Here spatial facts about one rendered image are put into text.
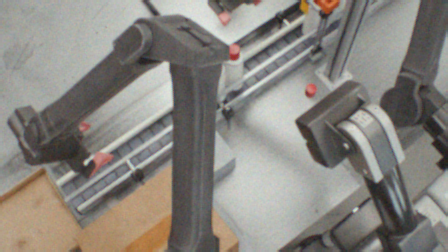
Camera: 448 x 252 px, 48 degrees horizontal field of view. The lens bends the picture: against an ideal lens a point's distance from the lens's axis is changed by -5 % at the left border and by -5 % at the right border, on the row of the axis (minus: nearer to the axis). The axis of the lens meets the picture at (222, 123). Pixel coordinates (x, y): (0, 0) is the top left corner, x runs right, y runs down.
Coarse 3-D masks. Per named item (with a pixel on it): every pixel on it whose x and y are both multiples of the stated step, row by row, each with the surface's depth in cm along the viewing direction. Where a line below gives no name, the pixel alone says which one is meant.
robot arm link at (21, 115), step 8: (16, 112) 106; (24, 112) 106; (32, 112) 107; (8, 120) 107; (16, 120) 106; (24, 120) 104; (16, 128) 106; (24, 128) 105; (32, 128) 98; (16, 136) 106; (24, 136) 101; (32, 136) 98; (32, 144) 99; (48, 144) 103
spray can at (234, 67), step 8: (232, 48) 139; (232, 56) 139; (240, 56) 142; (224, 64) 146; (232, 64) 142; (240, 64) 143; (232, 72) 146; (240, 72) 147; (232, 80) 151; (240, 88) 157
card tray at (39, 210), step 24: (24, 192) 152; (48, 192) 152; (0, 216) 149; (24, 216) 149; (48, 216) 149; (72, 216) 149; (0, 240) 147; (24, 240) 147; (48, 240) 146; (72, 240) 146
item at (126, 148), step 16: (288, 32) 164; (320, 32) 164; (272, 48) 162; (304, 48) 162; (256, 64) 160; (272, 64) 160; (256, 80) 158; (160, 128) 153; (128, 144) 152; (160, 144) 152; (112, 160) 150; (144, 160) 152; (80, 176) 149; (112, 176) 148; (96, 192) 147
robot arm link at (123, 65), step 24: (144, 24) 73; (120, 48) 75; (144, 48) 73; (96, 72) 85; (120, 72) 81; (144, 72) 82; (72, 96) 91; (96, 96) 86; (48, 120) 96; (72, 120) 93
